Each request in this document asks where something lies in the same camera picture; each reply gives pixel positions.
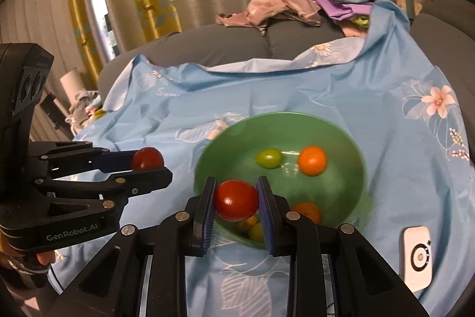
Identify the orange mandarin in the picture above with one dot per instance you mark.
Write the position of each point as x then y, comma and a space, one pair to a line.
310, 210
312, 161

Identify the green tomato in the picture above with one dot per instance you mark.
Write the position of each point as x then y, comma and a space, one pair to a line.
269, 158

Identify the green plastic bowl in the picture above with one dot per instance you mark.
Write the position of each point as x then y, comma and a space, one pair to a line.
339, 192

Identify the clothes heap on left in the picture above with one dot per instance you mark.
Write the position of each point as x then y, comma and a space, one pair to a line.
86, 109

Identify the small brown fruit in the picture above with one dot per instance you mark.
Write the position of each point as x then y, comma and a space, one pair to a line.
244, 226

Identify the pink clothing pile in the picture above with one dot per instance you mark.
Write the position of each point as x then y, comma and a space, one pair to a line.
258, 13

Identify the red cherry tomato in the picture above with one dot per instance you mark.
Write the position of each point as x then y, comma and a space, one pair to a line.
146, 159
236, 200

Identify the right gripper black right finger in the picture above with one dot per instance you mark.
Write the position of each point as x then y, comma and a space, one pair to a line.
331, 269

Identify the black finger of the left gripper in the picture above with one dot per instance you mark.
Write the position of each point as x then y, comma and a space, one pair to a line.
61, 159
118, 188

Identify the purple clothing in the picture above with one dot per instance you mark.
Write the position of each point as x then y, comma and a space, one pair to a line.
354, 11

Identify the white round-logo device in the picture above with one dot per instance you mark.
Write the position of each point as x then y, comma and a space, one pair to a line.
416, 258

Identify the white paper roll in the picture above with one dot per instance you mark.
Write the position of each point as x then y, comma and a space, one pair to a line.
72, 84

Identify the yellow-green tomato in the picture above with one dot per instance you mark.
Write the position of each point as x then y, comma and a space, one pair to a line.
256, 233

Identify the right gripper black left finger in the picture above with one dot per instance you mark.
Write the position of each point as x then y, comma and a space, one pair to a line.
143, 270

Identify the grey sofa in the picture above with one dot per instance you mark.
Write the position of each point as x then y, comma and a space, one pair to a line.
444, 30

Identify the light blue floral cloth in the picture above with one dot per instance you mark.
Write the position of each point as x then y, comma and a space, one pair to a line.
381, 89

